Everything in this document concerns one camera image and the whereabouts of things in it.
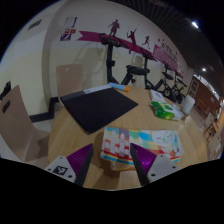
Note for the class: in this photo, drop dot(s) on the green wet wipes pack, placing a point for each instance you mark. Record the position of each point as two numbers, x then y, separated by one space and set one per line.
166 111

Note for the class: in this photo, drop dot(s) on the blue tube with orange cap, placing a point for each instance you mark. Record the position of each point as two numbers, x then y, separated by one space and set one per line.
118 87

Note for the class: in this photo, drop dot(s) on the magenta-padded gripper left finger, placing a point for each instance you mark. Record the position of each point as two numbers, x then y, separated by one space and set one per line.
76 163

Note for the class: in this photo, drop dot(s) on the light wooden chair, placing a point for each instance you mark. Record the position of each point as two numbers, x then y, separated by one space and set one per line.
16 130
69 80

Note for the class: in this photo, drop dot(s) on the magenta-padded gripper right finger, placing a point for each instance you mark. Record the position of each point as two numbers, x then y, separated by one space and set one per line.
150 165

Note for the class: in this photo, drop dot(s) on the wall air vent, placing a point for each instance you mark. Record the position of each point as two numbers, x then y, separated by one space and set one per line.
35 24

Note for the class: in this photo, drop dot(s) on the group of tables and chairs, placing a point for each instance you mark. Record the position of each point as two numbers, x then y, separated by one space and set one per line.
213 130

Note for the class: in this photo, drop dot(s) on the black exercise bike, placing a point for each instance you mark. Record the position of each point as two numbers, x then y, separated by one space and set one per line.
167 81
111 63
180 91
147 71

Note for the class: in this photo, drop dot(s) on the colourful cartoon print towel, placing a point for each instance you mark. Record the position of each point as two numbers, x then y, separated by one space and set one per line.
150 141

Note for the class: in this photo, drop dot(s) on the black desk mat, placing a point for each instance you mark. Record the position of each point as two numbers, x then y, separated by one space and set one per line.
100 108

